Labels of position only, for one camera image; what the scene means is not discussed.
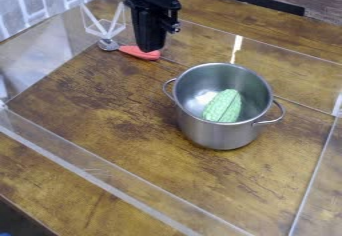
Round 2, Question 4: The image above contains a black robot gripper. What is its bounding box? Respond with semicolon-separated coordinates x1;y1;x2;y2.
124;0;181;52

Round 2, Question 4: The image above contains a black strip on table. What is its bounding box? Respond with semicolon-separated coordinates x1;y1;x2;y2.
234;0;304;16

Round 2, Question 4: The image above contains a green bitter gourd toy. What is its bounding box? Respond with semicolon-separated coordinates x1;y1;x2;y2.
201;89;242;123

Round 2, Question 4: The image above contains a clear acrylic barrier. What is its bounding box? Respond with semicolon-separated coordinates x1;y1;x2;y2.
0;0;342;236

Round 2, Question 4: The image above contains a pink handled metal spoon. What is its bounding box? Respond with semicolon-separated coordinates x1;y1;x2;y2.
97;39;160;61

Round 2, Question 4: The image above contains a stainless steel pot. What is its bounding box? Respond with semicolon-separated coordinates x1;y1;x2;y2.
163;63;286;150

